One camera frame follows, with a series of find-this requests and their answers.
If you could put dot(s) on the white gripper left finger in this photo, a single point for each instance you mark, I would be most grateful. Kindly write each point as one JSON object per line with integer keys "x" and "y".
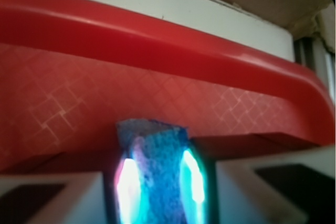
{"x": 70, "y": 189}

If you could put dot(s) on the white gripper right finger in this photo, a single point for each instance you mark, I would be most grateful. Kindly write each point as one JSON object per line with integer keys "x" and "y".
{"x": 292, "y": 187}

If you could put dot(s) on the blue sponge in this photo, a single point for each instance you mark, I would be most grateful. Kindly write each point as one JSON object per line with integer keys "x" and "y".
{"x": 153, "y": 152}

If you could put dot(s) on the red plastic tray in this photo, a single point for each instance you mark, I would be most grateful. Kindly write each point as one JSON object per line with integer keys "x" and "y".
{"x": 70, "y": 69}

